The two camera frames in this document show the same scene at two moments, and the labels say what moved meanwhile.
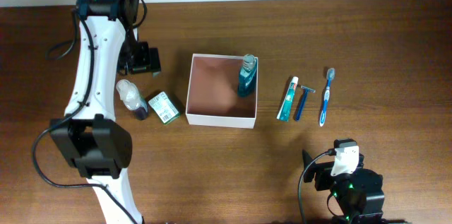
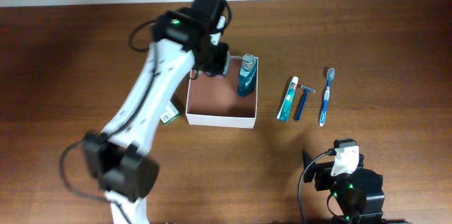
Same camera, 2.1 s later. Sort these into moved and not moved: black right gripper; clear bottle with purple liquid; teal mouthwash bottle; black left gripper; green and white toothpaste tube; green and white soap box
Moved: black left gripper; clear bottle with purple liquid
Not moved: black right gripper; teal mouthwash bottle; green and white soap box; green and white toothpaste tube
